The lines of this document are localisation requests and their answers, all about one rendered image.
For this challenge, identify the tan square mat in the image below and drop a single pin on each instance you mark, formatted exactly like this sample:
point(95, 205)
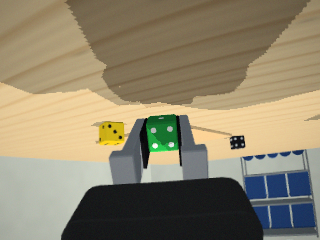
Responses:
point(200, 134)

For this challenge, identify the green die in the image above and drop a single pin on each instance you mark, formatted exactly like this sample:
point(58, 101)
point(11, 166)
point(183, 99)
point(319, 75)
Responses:
point(162, 133)

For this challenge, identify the black die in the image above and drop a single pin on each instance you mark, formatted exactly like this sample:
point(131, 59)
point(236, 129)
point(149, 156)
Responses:
point(237, 142)

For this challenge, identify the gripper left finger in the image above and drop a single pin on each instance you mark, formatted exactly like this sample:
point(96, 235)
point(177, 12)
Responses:
point(127, 165)

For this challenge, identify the yellow die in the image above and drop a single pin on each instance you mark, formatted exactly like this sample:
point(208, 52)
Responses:
point(111, 133)

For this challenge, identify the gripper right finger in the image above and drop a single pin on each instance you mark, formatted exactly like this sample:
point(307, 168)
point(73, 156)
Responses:
point(193, 157)

